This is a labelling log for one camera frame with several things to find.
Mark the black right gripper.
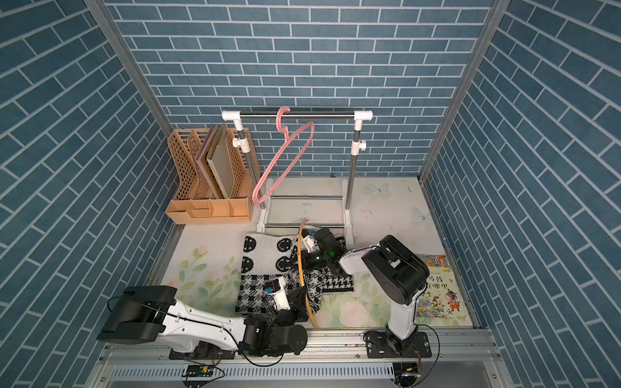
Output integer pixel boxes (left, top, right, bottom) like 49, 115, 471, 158
288, 251, 332, 272

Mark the orange plastic hanger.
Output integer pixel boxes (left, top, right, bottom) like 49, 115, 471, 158
297, 219, 320, 329

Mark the smiley face knit scarf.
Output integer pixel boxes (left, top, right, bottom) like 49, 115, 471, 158
241, 232, 348, 277

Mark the pink plastic hanger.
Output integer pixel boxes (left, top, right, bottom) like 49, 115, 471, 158
251, 106, 316, 205

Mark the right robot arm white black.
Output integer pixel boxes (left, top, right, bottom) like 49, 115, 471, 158
295, 228, 432, 359

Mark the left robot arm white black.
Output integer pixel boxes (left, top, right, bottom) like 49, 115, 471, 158
97, 286, 308, 357

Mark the houndstooth black white scarf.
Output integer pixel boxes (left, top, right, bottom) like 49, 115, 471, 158
234, 269, 354, 315

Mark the white and steel clothes rack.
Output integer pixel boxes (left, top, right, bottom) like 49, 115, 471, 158
221, 108, 375, 251

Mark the floral table mat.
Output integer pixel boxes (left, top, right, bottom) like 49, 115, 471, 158
161, 177, 448, 328

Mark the green circuit board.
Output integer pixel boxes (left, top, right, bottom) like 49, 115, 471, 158
182, 364, 214, 380

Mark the colourful children's picture book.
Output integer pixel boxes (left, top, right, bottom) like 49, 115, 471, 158
416, 255, 472, 327

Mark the peach plastic desk organizer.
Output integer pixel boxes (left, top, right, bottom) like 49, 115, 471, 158
166, 124, 259, 225

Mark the beige book in organizer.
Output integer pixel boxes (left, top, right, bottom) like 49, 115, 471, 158
207, 124, 234, 198

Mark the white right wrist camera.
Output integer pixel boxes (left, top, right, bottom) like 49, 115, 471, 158
302, 229, 320, 253

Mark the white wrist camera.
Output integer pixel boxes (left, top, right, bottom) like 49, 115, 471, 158
264, 276, 291, 311
302, 229, 320, 253

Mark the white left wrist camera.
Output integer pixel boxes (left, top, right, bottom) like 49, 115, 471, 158
264, 276, 291, 311

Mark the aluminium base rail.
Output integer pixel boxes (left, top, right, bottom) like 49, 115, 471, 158
86, 327, 510, 388

